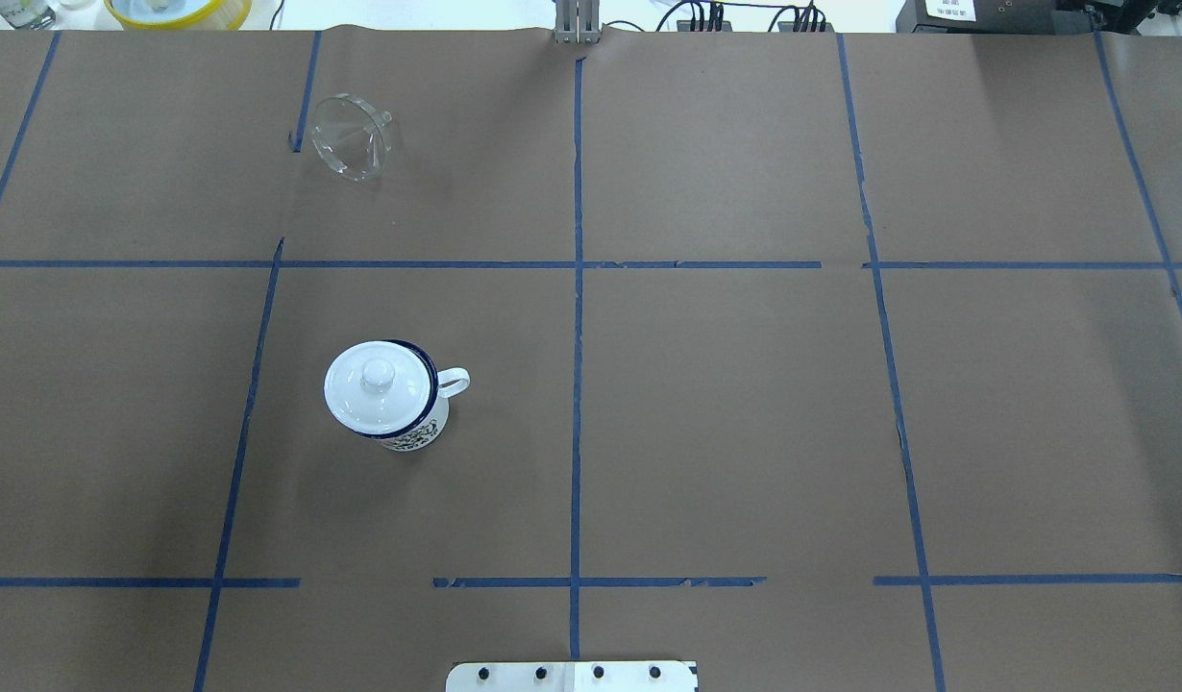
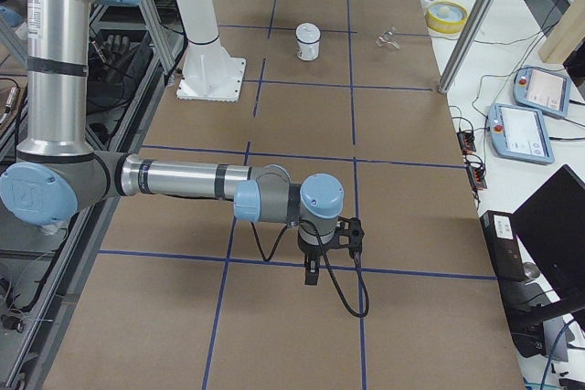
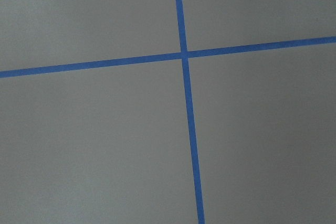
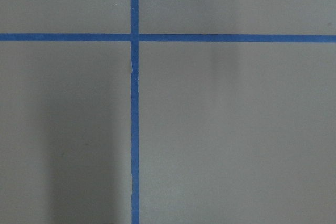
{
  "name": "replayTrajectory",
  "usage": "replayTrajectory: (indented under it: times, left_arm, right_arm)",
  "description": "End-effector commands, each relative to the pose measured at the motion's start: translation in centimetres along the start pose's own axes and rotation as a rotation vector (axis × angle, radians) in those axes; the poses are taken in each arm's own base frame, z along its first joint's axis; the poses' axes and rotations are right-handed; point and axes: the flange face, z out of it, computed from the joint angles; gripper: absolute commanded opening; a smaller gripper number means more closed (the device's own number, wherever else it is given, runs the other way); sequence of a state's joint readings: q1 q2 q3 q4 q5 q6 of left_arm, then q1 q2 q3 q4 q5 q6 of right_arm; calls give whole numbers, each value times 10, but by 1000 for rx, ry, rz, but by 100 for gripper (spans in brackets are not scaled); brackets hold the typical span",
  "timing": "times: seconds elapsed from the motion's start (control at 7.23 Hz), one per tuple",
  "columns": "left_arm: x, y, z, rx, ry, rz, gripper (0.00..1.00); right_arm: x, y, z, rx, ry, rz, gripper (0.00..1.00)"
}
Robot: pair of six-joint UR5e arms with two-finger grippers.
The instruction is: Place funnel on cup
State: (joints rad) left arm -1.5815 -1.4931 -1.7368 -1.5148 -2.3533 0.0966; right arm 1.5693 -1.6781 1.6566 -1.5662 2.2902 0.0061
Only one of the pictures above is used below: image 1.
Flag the white enamel mug lid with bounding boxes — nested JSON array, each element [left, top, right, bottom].
[[323, 341, 420, 436]]

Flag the white enamel mug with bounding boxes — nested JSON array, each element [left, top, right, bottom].
[[368, 339, 470, 453]]

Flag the black box device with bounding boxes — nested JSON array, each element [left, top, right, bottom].
[[895, 0, 1056, 35]]

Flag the yellow tape roll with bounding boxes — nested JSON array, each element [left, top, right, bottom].
[[103, 1, 253, 31]]

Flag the aluminium frame post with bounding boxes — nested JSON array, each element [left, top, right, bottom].
[[553, 0, 603, 45]]

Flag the white camera stand base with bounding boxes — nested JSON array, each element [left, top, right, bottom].
[[444, 660, 700, 691]]

